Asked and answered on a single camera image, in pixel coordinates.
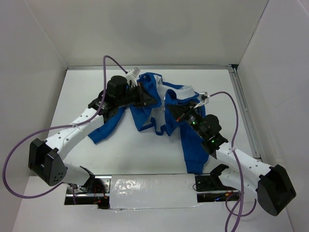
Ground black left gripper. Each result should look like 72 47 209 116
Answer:
116 82 157 108

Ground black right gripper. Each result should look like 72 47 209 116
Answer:
167 101 207 139

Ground blue jacket white lining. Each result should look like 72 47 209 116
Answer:
89 72 209 174

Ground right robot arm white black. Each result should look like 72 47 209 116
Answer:
167 101 296 216

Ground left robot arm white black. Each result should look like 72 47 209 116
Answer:
28 75 158 193

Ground white taped cover plate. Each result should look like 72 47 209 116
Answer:
109 174 199 210

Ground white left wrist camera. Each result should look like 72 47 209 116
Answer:
125 67 140 87

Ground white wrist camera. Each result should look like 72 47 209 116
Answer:
194 92 210 109
125 67 140 87

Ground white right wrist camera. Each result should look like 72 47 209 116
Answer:
194 92 210 109

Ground aluminium frame rail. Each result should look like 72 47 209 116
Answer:
58 65 263 159

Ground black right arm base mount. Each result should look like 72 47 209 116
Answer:
192 174 225 192

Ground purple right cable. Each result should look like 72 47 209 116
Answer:
209 91 257 232

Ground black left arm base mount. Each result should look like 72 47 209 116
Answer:
64 175 112 209

